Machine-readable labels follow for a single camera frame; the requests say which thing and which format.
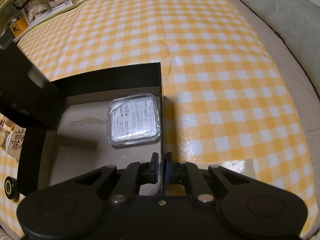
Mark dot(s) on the white round tape measure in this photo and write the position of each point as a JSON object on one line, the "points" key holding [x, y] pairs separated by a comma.
{"points": [[8, 140]]}

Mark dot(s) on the wooden carved character block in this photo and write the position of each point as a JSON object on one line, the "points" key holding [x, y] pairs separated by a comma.
{"points": [[17, 139]]}

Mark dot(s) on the yellow box on shelf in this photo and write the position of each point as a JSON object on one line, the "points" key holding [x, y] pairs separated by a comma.
{"points": [[18, 26]]}

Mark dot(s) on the clear square plastic container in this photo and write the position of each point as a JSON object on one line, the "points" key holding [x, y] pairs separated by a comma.
{"points": [[133, 120]]}

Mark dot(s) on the yellow checkered tablecloth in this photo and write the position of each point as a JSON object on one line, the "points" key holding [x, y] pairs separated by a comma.
{"points": [[225, 96]]}

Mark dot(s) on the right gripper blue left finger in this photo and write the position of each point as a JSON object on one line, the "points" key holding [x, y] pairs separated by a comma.
{"points": [[132, 178]]}

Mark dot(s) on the black storage box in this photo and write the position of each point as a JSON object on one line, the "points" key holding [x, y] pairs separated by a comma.
{"points": [[70, 139]]}

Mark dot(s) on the small black cardboard box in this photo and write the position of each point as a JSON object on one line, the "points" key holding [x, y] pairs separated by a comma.
{"points": [[27, 96]]}

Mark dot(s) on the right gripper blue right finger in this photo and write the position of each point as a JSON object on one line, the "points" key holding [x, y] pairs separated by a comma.
{"points": [[186, 179]]}

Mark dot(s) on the doll in clear case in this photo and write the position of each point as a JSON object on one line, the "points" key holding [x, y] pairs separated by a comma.
{"points": [[32, 10]]}

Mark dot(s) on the grey pillow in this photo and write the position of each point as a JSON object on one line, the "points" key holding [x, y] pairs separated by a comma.
{"points": [[297, 22]]}

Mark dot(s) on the black round tin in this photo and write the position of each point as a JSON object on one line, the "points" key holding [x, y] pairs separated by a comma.
{"points": [[10, 189]]}

